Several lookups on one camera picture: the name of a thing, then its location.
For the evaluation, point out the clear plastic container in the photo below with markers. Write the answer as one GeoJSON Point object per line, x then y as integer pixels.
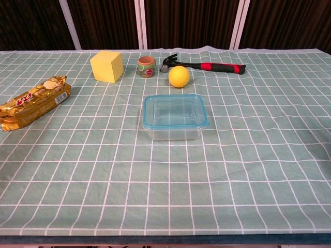
{"type": "Point", "coordinates": [170, 135]}

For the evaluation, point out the yellow ball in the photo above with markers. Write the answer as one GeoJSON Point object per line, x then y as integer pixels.
{"type": "Point", "coordinates": [179, 77]}

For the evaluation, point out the small terracotta cup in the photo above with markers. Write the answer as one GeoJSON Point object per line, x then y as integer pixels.
{"type": "Point", "coordinates": [147, 67]}

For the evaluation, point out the green checkered tablecloth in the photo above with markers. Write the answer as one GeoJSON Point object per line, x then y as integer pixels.
{"type": "Point", "coordinates": [103, 168]}

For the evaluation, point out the black red claw hammer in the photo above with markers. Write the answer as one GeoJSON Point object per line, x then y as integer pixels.
{"type": "Point", "coordinates": [217, 67]}

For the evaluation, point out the yellow foam cube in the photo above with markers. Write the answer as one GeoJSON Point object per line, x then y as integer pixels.
{"type": "Point", "coordinates": [106, 66]}

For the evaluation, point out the dark blue table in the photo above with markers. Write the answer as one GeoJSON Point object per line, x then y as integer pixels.
{"type": "Point", "coordinates": [165, 239]}

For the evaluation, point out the gold snack pack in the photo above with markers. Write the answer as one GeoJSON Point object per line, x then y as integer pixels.
{"type": "Point", "coordinates": [31, 103]}

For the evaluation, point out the white partition frame post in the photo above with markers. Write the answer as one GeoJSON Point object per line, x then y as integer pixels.
{"type": "Point", "coordinates": [69, 25]}
{"type": "Point", "coordinates": [239, 25]}
{"type": "Point", "coordinates": [141, 25]}

